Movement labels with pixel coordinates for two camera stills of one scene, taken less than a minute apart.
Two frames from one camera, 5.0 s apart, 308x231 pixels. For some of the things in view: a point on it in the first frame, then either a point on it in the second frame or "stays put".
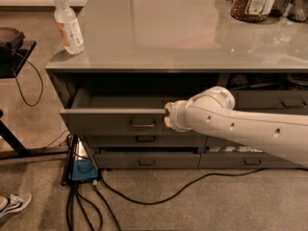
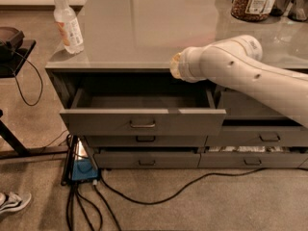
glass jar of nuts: x=252 y=3 stays put
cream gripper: x=175 y=115 → x=183 y=65
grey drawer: x=143 y=141 stays put
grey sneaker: x=13 y=203 stays put
